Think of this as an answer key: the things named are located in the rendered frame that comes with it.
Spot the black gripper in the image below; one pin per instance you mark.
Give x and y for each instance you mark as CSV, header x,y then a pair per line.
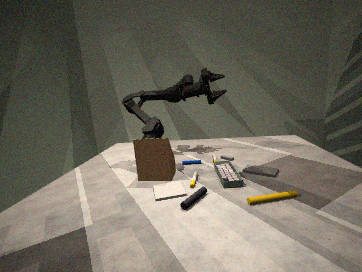
x,y
201,88

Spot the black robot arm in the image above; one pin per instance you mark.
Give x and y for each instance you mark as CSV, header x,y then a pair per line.
x,y
153,127

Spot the grey keyboard with white letter keys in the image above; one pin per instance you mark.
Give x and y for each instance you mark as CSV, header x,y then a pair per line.
x,y
228,175

